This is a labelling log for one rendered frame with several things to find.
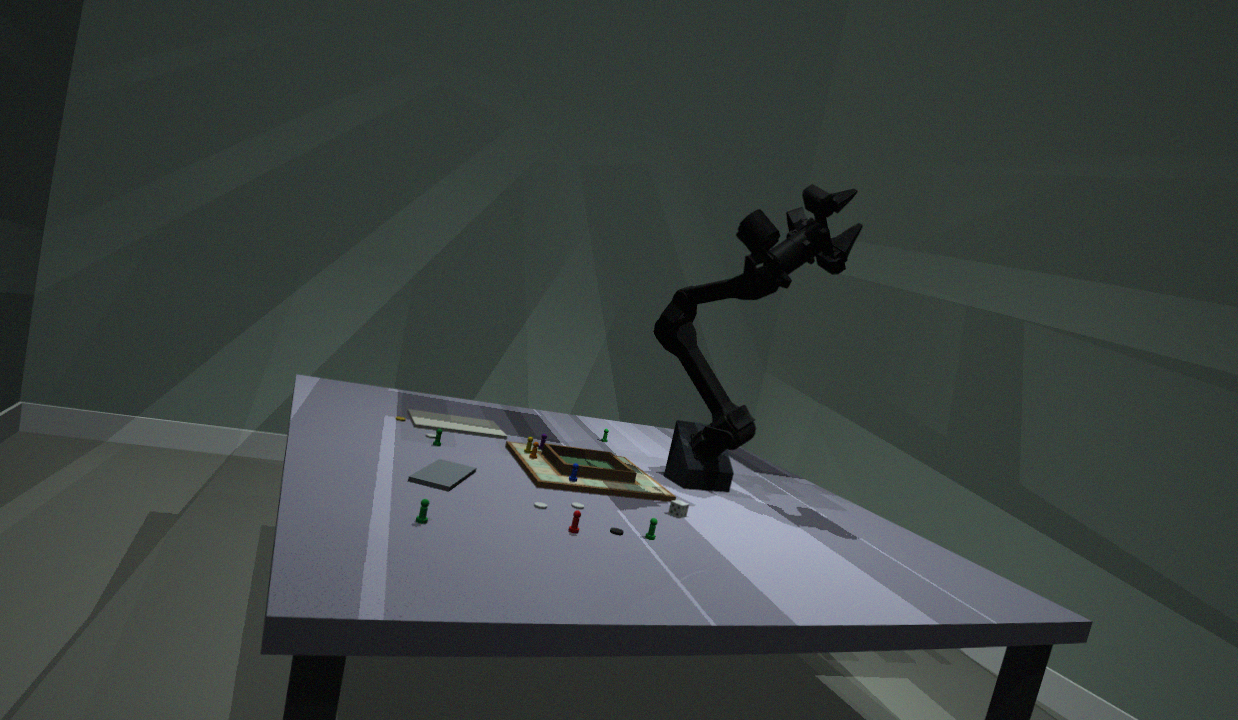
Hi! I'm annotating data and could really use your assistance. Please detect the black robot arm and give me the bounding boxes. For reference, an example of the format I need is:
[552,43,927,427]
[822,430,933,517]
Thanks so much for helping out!
[654,209,805,464]

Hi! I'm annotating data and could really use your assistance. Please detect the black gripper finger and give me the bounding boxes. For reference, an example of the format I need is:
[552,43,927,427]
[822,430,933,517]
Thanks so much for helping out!
[831,224,862,262]
[831,189,858,214]

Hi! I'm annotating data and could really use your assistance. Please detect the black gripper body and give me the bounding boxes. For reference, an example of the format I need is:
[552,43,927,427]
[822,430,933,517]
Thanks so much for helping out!
[787,184,846,275]

